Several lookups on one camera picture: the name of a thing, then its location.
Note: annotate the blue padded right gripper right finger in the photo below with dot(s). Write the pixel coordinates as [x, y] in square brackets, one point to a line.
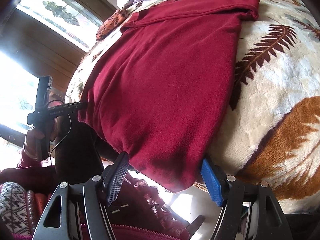
[265, 218]

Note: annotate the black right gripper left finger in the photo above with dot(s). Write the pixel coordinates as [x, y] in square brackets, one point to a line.
[61, 217]

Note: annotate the dark red sweater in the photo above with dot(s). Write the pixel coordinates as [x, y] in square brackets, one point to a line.
[161, 91]

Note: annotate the person's red patterned clothing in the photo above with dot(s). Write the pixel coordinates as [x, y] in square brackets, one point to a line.
[137, 213]

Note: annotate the person's left hand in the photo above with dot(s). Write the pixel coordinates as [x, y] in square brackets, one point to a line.
[32, 136]

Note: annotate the cream leaf pattern blanket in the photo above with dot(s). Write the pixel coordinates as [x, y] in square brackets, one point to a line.
[271, 128]

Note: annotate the orange floral cloth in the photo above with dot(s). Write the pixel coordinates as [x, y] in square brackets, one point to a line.
[118, 17]

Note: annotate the brown wooden window frame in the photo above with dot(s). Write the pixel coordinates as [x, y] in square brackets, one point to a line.
[51, 37]

